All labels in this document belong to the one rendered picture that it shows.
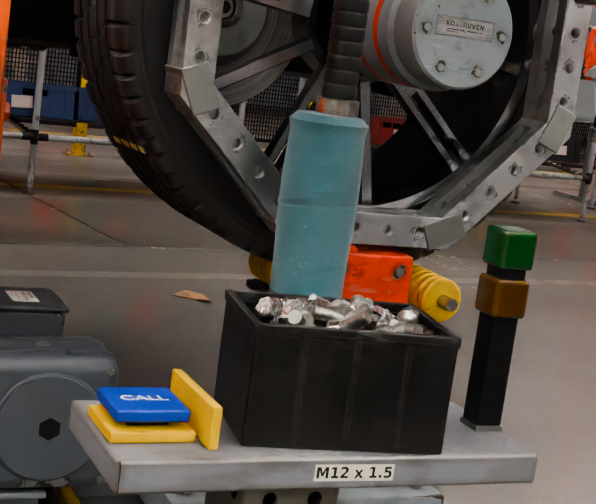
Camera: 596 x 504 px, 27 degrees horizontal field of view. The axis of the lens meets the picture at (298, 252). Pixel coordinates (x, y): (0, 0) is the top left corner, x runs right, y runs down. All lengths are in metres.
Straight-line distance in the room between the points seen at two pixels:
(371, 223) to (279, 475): 0.50
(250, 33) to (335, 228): 0.66
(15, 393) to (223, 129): 0.40
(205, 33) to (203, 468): 0.54
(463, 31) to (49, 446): 0.69
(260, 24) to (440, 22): 0.64
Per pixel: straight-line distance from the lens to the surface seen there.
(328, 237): 1.39
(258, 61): 1.58
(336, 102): 1.26
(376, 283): 1.56
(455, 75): 1.41
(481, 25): 1.43
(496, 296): 1.27
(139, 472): 1.09
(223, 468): 1.12
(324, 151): 1.37
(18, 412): 1.54
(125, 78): 1.52
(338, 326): 1.18
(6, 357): 1.54
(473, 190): 1.62
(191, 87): 1.44
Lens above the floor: 0.82
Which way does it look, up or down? 10 degrees down
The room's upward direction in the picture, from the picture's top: 8 degrees clockwise
